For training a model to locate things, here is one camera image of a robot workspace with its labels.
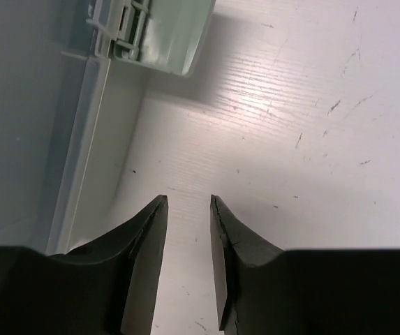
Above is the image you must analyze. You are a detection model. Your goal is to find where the green toolbox with clear lid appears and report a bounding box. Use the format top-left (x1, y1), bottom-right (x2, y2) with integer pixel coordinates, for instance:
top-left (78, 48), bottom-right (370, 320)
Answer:
top-left (0, 1), bottom-right (214, 254)

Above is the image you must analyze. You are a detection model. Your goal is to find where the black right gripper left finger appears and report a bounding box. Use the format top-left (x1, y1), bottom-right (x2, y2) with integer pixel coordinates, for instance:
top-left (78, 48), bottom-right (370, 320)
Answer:
top-left (0, 195), bottom-right (168, 334)

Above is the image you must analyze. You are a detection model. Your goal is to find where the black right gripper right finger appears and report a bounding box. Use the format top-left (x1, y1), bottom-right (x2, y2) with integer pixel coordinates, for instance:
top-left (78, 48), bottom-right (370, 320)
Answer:
top-left (210, 195), bottom-right (400, 334)

